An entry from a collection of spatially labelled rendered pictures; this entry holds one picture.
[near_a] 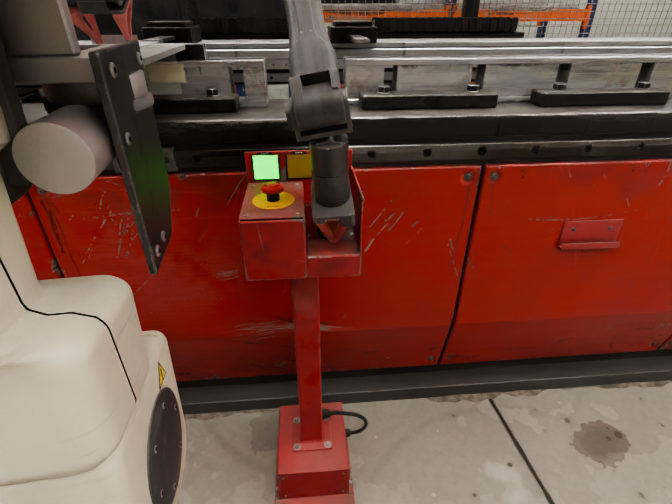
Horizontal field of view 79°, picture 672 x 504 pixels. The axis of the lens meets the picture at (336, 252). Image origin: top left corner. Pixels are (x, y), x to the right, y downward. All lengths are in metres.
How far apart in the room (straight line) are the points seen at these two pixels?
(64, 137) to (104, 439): 0.19
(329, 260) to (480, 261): 0.50
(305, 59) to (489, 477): 1.10
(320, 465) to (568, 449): 0.71
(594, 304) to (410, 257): 0.57
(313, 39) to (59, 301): 0.42
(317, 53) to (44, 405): 0.47
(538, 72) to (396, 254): 0.52
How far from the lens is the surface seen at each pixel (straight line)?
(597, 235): 1.21
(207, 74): 0.99
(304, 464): 1.12
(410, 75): 1.01
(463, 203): 1.00
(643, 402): 1.68
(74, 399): 0.30
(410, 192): 0.95
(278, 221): 0.66
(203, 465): 1.30
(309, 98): 0.57
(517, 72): 1.09
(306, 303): 0.82
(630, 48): 1.55
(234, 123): 0.87
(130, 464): 0.36
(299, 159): 0.78
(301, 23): 0.60
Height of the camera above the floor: 1.07
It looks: 31 degrees down
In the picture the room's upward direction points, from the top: straight up
